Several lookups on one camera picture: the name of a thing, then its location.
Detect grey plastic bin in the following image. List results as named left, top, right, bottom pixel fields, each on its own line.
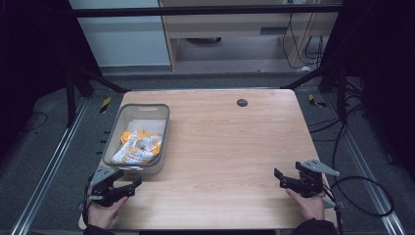
left=101, top=103, right=171, bottom=176

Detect person's right hand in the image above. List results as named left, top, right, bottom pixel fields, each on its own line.
left=285, top=188, right=327, bottom=222

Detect white cabinet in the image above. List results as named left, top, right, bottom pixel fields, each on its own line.
left=68, top=0, right=172, bottom=69

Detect black horizontal bar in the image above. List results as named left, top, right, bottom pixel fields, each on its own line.
left=69, top=3, right=345, bottom=20

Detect person's left hand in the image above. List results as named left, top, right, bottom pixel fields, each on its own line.
left=86, top=195, right=130, bottom=230

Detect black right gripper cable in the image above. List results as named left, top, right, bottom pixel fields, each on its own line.
left=321, top=175, right=395, bottom=235

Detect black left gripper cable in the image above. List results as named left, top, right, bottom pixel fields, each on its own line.
left=80, top=174, right=96, bottom=227

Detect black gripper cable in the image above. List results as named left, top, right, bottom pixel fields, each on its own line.
left=80, top=174, right=96, bottom=227
left=321, top=175, right=395, bottom=235

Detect black metal stand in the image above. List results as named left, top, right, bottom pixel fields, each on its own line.
left=281, top=60, right=349, bottom=125
left=64, top=63, right=131, bottom=129

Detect black floor cables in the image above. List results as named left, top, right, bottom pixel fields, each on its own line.
left=306, top=93, right=365, bottom=170

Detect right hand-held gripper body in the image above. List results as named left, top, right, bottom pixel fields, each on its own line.
left=295, top=158, right=341, bottom=199

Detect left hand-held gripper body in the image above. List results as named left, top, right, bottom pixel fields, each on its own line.
left=86, top=164, right=125, bottom=209

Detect aluminium floor rail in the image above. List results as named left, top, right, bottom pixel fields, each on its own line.
left=9, top=97, right=90, bottom=235
left=325, top=93, right=407, bottom=235

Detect yellow black striped tape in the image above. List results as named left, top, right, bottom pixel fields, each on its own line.
left=307, top=93, right=328, bottom=109
left=99, top=95, right=113, bottom=115

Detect black hanging cables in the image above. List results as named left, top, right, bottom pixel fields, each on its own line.
left=281, top=12, right=325, bottom=71

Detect dark curtain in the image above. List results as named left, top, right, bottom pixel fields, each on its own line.
left=0, top=0, right=102, bottom=158
left=321, top=0, right=415, bottom=177

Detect thin black floor cable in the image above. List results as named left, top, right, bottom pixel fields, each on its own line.
left=18, top=111, right=49, bottom=135

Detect orange white snack packet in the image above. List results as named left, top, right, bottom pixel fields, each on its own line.
left=120, top=129, right=163, bottom=155
left=110, top=139, right=159, bottom=166

